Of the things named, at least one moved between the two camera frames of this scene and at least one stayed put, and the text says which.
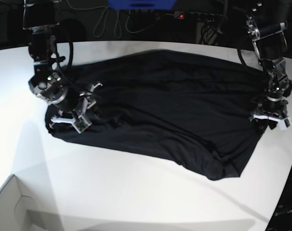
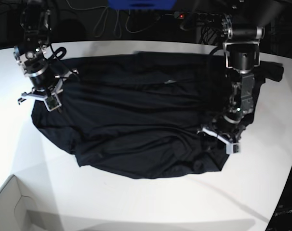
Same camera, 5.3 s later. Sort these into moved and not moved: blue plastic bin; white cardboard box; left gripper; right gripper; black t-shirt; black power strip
Moved: right gripper; black t-shirt; left gripper
Not moved: white cardboard box; blue plastic bin; black power strip
